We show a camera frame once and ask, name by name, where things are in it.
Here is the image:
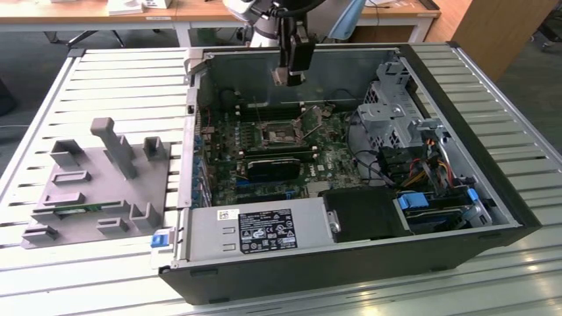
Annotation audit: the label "silver CPU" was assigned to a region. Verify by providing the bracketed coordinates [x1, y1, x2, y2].
[271, 66, 289, 87]

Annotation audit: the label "metal socket cover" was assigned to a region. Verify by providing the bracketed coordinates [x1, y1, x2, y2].
[292, 104, 328, 143]

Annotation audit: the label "CPU socket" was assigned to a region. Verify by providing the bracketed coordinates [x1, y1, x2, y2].
[260, 120, 305, 146]

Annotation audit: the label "black RAM slot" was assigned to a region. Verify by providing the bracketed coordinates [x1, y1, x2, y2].
[242, 149, 315, 158]
[240, 107, 304, 115]
[242, 153, 315, 161]
[240, 104, 304, 111]
[242, 156, 315, 164]
[242, 146, 315, 155]
[240, 111, 304, 118]

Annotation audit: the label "silver drive cage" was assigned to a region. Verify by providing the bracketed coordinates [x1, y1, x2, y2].
[353, 59, 455, 151]

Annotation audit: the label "green motherboard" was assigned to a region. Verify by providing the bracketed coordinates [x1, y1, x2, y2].
[194, 104, 365, 207]

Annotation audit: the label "black graphics card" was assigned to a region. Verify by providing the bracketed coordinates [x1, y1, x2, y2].
[242, 158, 304, 181]

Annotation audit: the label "white box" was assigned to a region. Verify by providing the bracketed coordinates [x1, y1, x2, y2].
[108, 0, 146, 16]

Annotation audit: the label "wooden cabinet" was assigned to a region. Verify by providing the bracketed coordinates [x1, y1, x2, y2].
[451, 0, 558, 82]

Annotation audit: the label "black expansion slot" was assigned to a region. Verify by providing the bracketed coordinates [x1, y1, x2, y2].
[234, 194, 287, 203]

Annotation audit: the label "black drive bay box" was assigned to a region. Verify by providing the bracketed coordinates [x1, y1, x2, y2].
[321, 188, 412, 244]

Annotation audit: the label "blue disk carrier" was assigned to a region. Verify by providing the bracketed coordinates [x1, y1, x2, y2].
[396, 192, 429, 211]

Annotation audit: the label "black office chair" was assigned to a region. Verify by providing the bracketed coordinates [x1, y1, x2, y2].
[532, 18, 562, 53]

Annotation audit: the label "grey power supply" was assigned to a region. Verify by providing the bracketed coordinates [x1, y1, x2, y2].
[180, 197, 340, 264]

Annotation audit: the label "grey parts rack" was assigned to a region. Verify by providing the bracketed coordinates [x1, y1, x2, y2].
[20, 117, 173, 250]

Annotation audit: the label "blue case latch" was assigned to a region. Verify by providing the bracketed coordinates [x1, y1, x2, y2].
[149, 230, 172, 249]

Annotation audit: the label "green RAM stick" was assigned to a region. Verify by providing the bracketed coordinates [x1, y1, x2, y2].
[52, 203, 122, 215]

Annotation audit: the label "black round bin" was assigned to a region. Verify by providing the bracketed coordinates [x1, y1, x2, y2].
[0, 78, 18, 117]

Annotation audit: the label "black and silver PC case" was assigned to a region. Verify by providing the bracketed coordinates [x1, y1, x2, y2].
[157, 41, 542, 305]

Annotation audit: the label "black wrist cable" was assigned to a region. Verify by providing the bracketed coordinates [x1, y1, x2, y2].
[261, 0, 319, 22]

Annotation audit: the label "black looped cable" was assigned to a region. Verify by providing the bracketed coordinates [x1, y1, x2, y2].
[344, 113, 399, 185]

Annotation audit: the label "yellow red power wires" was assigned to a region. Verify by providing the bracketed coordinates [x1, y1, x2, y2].
[407, 157, 453, 187]

